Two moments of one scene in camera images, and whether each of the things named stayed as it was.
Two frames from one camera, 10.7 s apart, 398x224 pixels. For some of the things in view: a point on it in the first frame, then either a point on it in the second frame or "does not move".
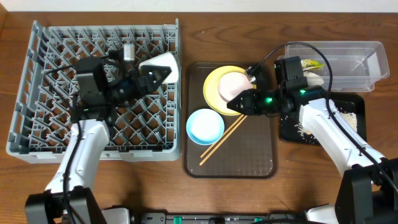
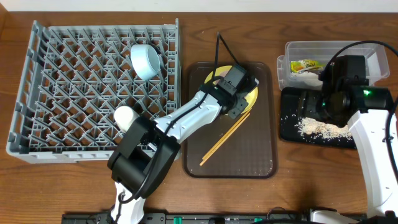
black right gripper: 254,103 to 311,101
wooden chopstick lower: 202,162 does not move
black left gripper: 144,83 to 241,106
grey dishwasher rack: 147,127 does not move
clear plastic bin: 356,66 does not move
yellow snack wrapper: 310,64 does not move
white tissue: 313,79 does not move
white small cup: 164,60 to 124,116
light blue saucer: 205,127 to 145,60
